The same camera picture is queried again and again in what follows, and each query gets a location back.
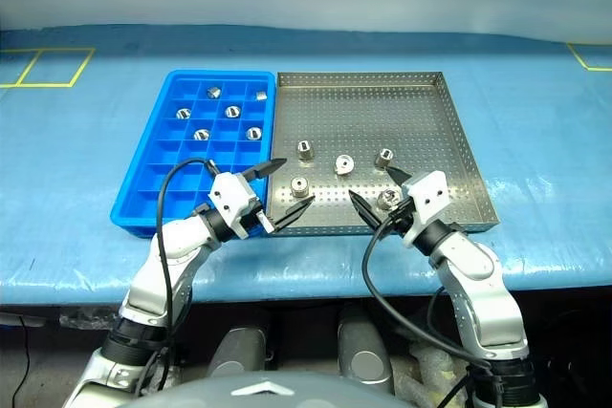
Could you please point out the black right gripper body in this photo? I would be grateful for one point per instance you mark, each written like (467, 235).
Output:
(401, 217)

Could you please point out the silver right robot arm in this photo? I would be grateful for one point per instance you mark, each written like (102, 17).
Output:
(483, 293)

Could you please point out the blue plastic table cover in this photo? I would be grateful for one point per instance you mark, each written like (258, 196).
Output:
(72, 164)

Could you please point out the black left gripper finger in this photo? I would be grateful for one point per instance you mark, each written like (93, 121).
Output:
(268, 168)
(294, 213)

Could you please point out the yellow tape marking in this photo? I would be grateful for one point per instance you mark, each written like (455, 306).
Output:
(79, 68)

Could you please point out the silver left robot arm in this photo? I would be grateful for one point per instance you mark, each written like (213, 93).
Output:
(158, 274)

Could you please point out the perforated metal tray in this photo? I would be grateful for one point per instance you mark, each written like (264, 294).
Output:
(363, 112)

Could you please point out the grey robot torso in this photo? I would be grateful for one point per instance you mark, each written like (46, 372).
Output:
(268, 393)

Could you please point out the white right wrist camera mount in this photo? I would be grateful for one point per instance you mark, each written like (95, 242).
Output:
(428, 195)

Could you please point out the metal nut in blue tray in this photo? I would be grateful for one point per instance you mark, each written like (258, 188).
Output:
(253, 133)

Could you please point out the metal nut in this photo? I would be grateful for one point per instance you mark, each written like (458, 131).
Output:
(344, 164)
(305, 150)
(299, 186)
(384, 157)
(253, 133)

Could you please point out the grey rounded robot leg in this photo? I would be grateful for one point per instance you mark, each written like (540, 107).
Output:
(239, 355)
(363, 355)

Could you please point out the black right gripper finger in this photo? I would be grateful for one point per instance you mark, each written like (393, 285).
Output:
(400, 176)
(367, 211)

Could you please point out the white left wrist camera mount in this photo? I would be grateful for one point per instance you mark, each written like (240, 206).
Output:
(229, 195)

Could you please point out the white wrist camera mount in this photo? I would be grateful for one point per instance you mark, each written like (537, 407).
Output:
(428, 195)
(229, 195)

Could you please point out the blue compartment tray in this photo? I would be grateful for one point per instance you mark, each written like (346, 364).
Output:
(158, 178)

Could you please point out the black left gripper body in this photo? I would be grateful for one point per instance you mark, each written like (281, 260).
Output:
(249, 225)

